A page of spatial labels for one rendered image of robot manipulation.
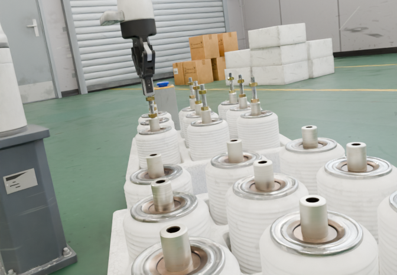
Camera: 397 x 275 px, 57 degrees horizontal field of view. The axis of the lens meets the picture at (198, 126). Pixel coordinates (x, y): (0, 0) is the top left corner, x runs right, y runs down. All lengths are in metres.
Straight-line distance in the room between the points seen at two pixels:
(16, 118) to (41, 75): 5.12
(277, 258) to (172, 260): 0.08
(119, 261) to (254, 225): 0.17
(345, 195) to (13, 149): 0.61
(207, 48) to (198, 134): 3.96
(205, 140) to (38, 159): 0.35
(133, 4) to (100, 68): 5.37
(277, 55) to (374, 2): 3.05
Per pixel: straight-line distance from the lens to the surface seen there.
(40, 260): 0.88
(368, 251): 0.33
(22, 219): 0.84
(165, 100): 1.21
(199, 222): 0.40
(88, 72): 6.09
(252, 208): 0.40
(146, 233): 0.39
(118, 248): 0.51
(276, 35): 3.54
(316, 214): 0.32
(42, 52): 5.97
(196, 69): 4.64
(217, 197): 0.53
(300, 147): 0.58
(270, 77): 3.64
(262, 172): 0.42
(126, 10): 0.80
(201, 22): 7.25
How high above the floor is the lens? 0.41
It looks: 11 degrees down
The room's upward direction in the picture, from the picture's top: 8 degrees counter-clockwise
